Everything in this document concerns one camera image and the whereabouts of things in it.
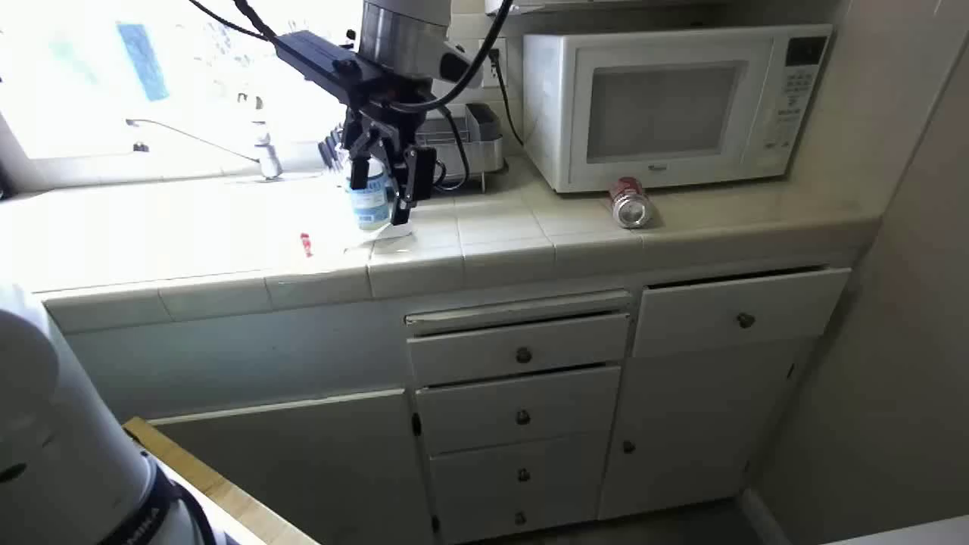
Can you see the chrome sink faucet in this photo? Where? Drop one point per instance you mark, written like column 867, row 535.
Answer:
column 268, row 155

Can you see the light wooden robot table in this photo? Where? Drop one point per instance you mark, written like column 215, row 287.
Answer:
column 215, row 490

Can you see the white shallow drawer with knob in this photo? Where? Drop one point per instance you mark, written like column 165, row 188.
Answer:
column 517, row 351

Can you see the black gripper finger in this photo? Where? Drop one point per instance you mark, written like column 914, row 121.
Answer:
column 359, row 163
column 408, row 177

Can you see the white sink cabinet door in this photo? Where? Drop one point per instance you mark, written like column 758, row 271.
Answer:
column 312, row 465

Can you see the red soda can standing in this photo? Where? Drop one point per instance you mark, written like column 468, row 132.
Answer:
column 307, row 245

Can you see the white microwave oven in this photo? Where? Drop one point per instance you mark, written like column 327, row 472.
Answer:
column 668, row 107

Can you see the white pull-out board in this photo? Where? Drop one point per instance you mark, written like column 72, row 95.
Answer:
column 515, row 311

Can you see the window with white frame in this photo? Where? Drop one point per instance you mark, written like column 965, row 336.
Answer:
column 71, row 91

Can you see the white medium drawer with knob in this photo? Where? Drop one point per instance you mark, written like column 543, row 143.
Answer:
column 517, row 410

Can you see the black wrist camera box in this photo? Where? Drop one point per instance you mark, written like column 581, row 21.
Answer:
column 319, row 60

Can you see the silver Franka robot arm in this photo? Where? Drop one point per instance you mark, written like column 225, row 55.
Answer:
column 62, row 435

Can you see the blue window sticker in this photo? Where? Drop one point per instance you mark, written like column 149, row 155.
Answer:
column 144, row 61

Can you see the white wide drawer with knob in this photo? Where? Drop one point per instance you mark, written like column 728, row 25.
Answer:
column 743, row 311

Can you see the red soda can lying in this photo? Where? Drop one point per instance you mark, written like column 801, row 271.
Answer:
column 630, row 204

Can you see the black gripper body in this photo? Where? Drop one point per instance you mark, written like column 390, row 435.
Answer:
column 387, row 112

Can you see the blue label soap pump bottle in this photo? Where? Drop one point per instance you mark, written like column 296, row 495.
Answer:
column 371, row 206

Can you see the white narrow base cabinet door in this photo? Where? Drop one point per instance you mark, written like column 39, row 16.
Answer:
column 697, row 435

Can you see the white deep drawer with knobs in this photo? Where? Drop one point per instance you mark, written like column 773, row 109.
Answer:
column 517, row 490

